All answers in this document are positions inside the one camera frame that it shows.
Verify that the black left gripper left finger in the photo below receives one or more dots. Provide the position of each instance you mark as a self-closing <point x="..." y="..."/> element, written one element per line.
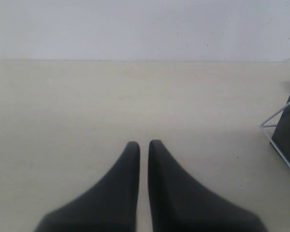
<point x="109" y="206"/>

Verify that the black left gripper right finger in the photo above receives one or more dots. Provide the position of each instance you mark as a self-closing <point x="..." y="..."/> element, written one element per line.
<point x="179" y="203"/>

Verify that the grey wire rack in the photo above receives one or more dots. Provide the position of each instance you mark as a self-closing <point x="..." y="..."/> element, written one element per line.
<point x="269" y="126"/>

